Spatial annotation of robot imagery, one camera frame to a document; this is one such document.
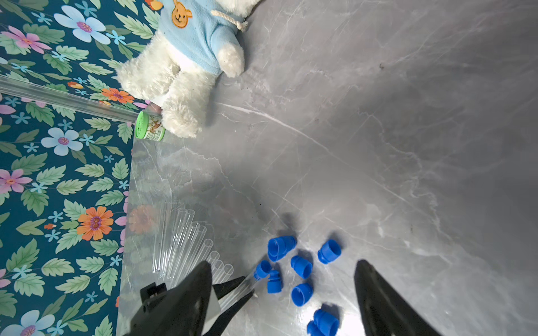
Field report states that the blue stopper removed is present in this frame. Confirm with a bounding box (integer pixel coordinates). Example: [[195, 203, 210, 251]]
[[267, 270, 283, 294], [307, 321, 324, 336], [314, 309, 340, 336], [291, 283, 313, 307], [268, 236, 297, 263], [290, 256, 313, 279], [317, 239, 342, 265]]

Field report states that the green lidded small jar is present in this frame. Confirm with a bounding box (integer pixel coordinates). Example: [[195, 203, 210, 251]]
[[134, 111, 165, 141]]

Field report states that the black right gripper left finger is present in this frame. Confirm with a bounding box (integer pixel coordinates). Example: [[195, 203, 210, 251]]
[[127, 261, 254, 335]]

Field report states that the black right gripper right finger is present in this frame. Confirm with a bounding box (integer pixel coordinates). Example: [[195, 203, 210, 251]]
[[354, 260, 440, 336]]

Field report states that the white teddy bear blue hoodie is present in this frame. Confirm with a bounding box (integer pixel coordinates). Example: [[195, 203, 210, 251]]
[[116, 0, 259, 138]]

